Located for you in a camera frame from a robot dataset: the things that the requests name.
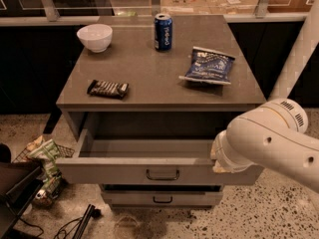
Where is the black wire basket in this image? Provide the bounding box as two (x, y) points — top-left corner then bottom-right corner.
(14, 143), (75, 206)

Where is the black bar on floor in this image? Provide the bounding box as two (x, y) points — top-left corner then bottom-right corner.
(72, 204), (102, 239)

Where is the grey drawer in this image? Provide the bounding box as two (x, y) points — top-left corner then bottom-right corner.
(101, 185), (222, 208)
(57, 129), (262, 185)

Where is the green snack bag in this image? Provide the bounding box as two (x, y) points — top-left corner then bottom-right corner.
(27, 139), (62, 178)

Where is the grey top drawer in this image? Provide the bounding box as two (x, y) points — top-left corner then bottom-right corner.
(57, 129), (262, 185)

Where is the black equipment left edge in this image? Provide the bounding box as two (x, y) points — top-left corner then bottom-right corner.
(0, 143), (42, 239)

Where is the grey drawer cabinet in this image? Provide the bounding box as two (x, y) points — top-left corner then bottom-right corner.
(55, 14), (268, 208)

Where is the white ceramic bowl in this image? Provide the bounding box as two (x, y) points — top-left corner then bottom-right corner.
(77, 24), (113, 53)

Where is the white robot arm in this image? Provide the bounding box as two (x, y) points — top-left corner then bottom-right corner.
(210, 0), (319, 192)

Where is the grey bottom drawer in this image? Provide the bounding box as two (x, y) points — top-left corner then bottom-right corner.
(101, 185), (222, 208)

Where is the can in basket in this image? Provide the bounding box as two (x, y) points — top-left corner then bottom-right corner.
(34, 189), (53, 207)

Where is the blue soda can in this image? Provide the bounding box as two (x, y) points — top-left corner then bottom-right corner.
(155, 13), (172, 51)

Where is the dark snack bar packet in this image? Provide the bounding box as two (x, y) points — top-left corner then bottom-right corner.
(87, 80), (129, 99)

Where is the blue chip bag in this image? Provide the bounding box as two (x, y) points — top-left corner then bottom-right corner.
(178, 46), (235, 85)

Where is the black cable on floor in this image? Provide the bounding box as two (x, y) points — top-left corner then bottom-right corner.
(18, 216), (84, 239)

